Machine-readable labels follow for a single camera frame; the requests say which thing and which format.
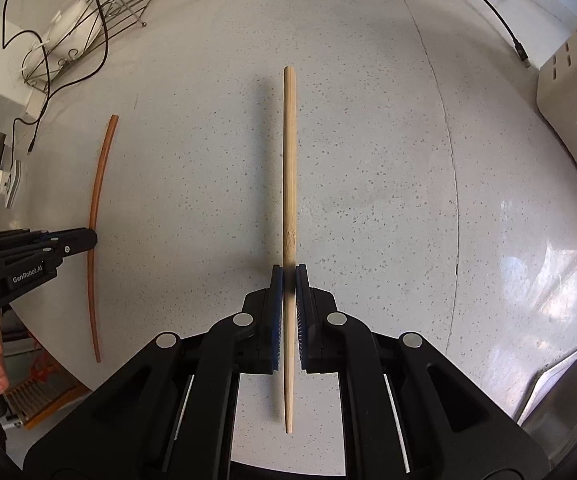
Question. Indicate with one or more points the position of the white power strip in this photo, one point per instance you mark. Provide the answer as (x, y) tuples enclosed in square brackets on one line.
[(13, 185)]

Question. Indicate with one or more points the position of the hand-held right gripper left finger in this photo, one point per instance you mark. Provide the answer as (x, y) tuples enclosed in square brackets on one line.
[(268, 330)]

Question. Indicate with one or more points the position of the stainless steel sink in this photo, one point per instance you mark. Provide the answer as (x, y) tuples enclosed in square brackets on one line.
[(568, 400)]

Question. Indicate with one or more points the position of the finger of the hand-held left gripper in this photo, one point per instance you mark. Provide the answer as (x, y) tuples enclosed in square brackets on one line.
[(8, 240), (76, 241)]

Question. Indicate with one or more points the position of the brown wooden chopstick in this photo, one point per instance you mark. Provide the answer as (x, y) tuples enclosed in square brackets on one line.
[(99, 180)]

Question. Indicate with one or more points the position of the cream plastic utensil holder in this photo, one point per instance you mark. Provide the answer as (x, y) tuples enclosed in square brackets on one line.
[(568, 90)]

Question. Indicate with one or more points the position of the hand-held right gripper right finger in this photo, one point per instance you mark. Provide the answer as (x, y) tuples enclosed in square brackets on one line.
[(311, 330)]

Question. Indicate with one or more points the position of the light bamboo chopstick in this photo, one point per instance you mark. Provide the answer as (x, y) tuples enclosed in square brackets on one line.
[(289, 160)]

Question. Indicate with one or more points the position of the orange plastic basket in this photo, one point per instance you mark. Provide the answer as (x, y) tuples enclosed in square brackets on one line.
[(33, 400)]

